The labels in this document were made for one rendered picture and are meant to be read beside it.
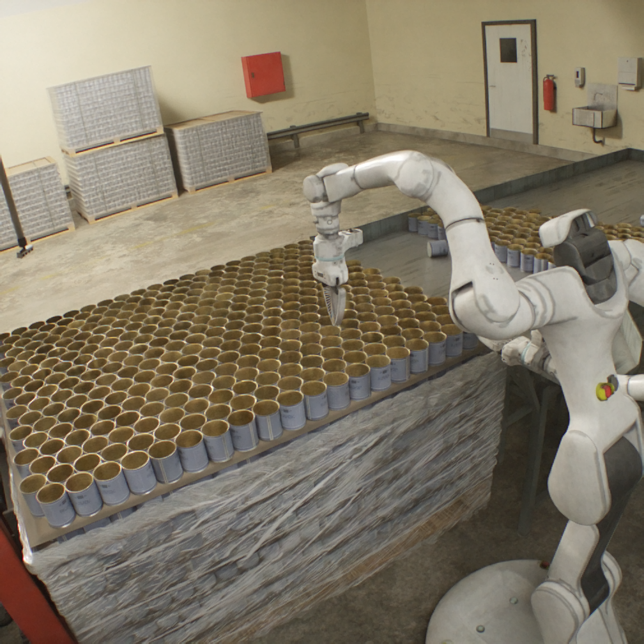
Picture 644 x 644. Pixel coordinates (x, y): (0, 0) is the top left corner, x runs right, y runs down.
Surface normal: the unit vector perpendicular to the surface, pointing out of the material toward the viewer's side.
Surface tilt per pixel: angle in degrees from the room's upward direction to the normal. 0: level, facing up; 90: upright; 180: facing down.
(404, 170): 63
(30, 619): 90
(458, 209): 50
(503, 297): 58
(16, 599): 90
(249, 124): 92
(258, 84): 90
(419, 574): 0
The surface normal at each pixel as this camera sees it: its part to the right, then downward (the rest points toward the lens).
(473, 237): -0.11, -0.20
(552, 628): -0.82, 0.36
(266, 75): 0.53, 0.34
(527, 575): -0.11, -0.87
